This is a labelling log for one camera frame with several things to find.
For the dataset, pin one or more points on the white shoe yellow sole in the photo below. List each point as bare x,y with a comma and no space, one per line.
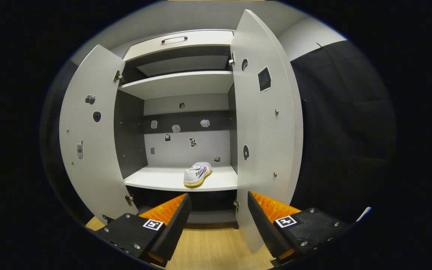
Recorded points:
197,174

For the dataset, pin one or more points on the white cabinet drawer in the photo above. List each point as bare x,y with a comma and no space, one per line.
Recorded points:
201,39

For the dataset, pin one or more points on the white cabinet door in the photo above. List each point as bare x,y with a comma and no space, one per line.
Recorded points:
264,131
96,168

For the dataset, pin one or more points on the white cabinet shelf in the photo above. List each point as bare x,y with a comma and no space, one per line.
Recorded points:
156,180
178,84

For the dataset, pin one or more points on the white shoe cabinet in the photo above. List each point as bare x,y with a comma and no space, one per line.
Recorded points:
186,150

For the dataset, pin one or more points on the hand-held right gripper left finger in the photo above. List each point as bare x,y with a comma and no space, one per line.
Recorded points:
176,221

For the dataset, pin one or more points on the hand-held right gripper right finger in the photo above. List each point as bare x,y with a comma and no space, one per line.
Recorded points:
265,225

